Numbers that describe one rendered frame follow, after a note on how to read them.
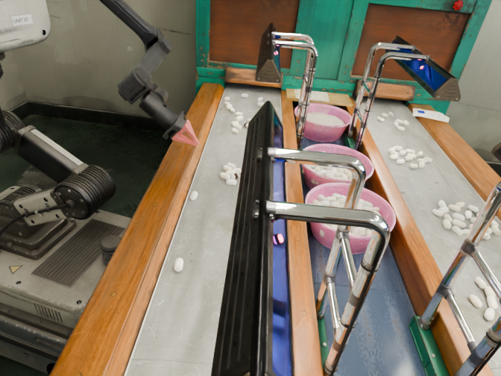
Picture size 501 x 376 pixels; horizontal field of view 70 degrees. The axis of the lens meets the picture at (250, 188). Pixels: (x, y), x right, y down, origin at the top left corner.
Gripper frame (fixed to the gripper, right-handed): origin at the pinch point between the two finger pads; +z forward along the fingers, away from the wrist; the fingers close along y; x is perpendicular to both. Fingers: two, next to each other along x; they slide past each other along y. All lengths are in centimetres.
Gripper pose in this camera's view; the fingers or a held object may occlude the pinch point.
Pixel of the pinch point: (195, 142)
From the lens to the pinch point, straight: 114.9
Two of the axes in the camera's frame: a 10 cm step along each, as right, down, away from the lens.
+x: -7.0, 5.7, 4.3
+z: 7.1, 6.2, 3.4
